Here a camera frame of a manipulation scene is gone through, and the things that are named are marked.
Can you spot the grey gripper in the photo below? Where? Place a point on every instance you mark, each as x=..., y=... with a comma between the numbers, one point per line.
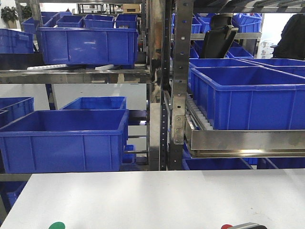
x=248, y=225

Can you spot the red push button switch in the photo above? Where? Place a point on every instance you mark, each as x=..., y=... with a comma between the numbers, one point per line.
x=226, y=226

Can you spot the green push button switch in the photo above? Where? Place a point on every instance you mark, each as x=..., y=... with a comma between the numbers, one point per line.
x=57, y=225

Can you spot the blue bin right shelf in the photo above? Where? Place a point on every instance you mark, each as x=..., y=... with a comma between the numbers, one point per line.
x=250, y=98

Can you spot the blue bin shelf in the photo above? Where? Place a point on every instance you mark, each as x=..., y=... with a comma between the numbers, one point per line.
x=250, y=98
x=64, y=45

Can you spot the black office chair back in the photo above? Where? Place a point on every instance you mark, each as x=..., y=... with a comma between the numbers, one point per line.
x=219, y=38

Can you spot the blue bin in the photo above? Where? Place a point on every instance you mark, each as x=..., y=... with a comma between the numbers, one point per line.
x=97, y=103
x=65, y=141

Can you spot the blue bin behind lower left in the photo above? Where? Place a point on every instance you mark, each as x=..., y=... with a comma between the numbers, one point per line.
x=97, y=103

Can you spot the blue bin upper shelf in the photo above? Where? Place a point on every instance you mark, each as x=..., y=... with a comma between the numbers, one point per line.
x=64, y=45

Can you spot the steel rack upright post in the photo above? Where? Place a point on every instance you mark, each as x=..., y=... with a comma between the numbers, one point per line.
x=182, y=36

